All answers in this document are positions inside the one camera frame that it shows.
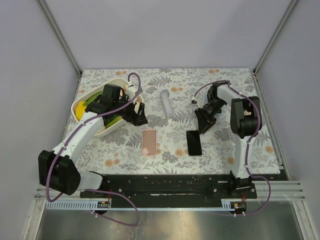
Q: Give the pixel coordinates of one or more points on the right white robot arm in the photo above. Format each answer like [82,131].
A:
[245,123]

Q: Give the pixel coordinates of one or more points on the cream oval plastic tray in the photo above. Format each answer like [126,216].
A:
[103,131]

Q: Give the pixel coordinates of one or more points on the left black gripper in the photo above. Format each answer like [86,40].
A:
[136,114]

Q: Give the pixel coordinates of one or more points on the black phone blue case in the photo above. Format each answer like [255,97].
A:
[205,98]

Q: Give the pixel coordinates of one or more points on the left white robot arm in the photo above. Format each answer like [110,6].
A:
[57,168]

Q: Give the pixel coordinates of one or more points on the floral patterned table mat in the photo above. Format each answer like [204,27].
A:
[120,152]

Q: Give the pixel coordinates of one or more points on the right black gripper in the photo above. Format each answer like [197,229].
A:
[206,114]

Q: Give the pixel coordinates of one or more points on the white slotted cable duct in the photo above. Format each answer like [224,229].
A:
[91,205]

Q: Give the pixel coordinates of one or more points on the green bok choy toy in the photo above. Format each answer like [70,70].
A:
[112,121]

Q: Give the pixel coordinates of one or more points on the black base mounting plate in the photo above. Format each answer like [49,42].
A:
[161,191]

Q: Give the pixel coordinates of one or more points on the yellow cabbage toy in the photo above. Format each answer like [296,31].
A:
[80,110]

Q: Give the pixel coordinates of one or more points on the green leaf toy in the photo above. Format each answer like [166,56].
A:
[92,98]

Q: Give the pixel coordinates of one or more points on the aluminium frame rail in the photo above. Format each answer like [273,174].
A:
[58,33]

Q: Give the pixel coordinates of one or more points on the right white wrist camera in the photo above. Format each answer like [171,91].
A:
[197,101]

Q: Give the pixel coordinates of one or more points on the pink phone case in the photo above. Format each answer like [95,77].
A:
[149,143]

